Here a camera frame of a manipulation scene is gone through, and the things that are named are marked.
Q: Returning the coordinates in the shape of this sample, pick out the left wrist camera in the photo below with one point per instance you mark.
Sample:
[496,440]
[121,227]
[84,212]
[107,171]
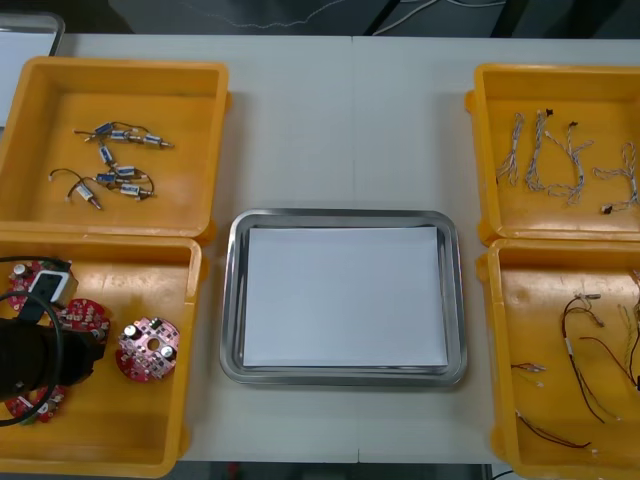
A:
[50,285]

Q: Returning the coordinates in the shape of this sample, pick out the pile of metal solenoids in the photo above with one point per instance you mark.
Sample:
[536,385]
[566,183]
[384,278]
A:
[125,171]

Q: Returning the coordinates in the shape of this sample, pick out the round red circuit board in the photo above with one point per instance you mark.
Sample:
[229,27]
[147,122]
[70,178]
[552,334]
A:
[37,409]
[82,312]
[20,280]
[150,360]

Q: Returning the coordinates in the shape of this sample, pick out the yellow-orange plastic bin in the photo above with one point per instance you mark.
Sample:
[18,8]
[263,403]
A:
[175,100]
[550,85]
[100,425]
[540,325]

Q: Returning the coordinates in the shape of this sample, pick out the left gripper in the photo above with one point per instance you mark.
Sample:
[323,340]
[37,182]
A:
[77,357]

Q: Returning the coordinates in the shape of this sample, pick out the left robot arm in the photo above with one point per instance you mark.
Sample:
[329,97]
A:
[25,355]

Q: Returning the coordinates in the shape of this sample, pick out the white paper sheet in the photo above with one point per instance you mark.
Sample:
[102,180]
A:
[345,300]

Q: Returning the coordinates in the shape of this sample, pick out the steel tray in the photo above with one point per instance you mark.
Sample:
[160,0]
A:
[230,300]
[59,30]

